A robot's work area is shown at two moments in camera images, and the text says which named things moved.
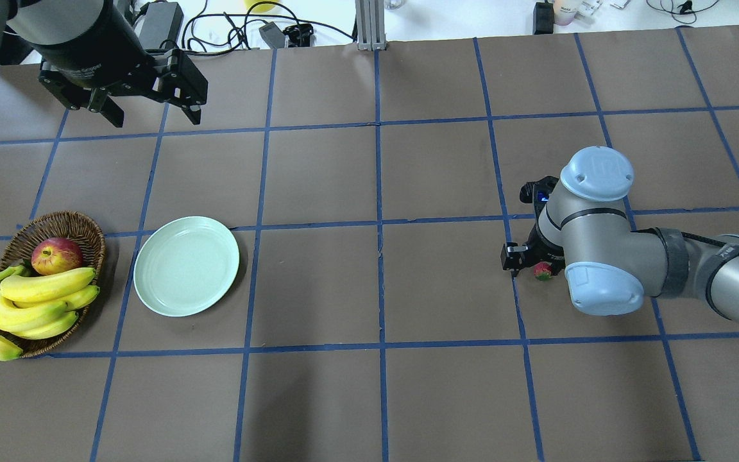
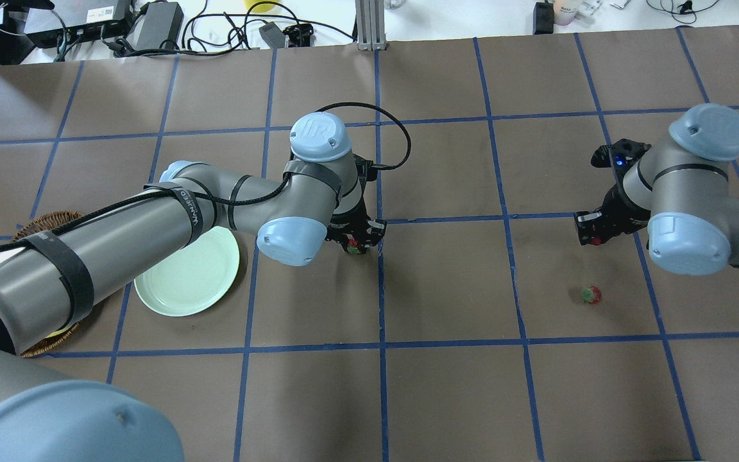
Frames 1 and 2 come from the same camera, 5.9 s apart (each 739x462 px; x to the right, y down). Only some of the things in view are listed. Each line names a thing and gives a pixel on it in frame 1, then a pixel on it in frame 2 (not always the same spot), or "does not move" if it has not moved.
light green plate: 185,265 does not move
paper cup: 564,11 does not move
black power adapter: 160,24 does not move
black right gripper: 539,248 to 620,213
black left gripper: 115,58 to 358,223
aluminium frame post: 370,25 does not move
